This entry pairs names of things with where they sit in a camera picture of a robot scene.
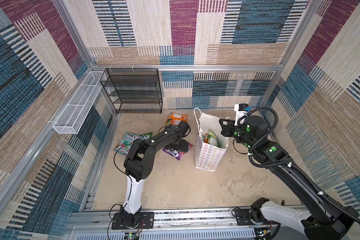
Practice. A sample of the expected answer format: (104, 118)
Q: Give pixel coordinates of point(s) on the teal Fox's candy bag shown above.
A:
(124, 145)

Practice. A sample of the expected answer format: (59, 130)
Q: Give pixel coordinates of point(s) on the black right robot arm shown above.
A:
(324, 219)

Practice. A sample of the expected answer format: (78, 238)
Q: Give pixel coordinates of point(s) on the green yellow Fox's bag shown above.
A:
(146, 136)

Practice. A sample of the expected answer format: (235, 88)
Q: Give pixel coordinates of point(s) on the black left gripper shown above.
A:
(184, 147)

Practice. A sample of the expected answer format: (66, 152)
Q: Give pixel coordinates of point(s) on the purple Fox's candy bag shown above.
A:
(175, 154)

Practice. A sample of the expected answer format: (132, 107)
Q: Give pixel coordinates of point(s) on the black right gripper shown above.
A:
(226, 128)

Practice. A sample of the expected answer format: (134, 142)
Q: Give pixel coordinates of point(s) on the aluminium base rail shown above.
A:
(185, 224)

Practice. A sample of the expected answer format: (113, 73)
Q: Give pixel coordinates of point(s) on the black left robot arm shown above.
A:
(138, 166)

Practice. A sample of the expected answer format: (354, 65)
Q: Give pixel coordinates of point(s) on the green snack bag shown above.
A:
(211, 139)

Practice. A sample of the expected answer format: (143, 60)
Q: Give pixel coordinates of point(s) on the black mesh shelf rack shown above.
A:
(133, 90)

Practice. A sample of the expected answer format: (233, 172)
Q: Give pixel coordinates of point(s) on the white wire basket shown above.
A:
(76, 111)

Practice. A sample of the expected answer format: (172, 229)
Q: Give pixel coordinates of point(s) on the orange snack bag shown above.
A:
(175, 119)

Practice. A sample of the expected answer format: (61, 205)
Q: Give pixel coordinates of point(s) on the white paper bag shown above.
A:
(208, 157)

